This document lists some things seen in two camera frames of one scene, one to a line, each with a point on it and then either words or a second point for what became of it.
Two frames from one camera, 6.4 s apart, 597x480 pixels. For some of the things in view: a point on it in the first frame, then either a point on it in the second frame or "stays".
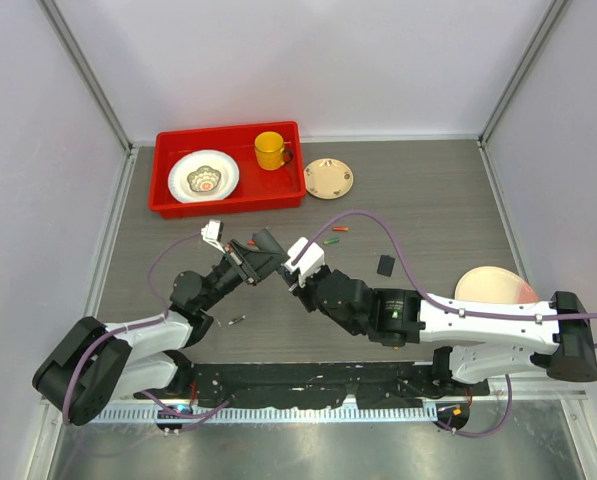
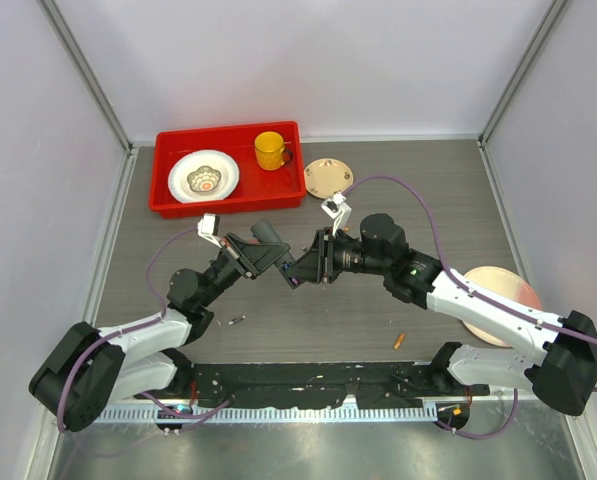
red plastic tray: (256, 190) stays
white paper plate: (203, 175) stays
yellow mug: (270, 151) stays
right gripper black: (302, 291) to (318, 264)
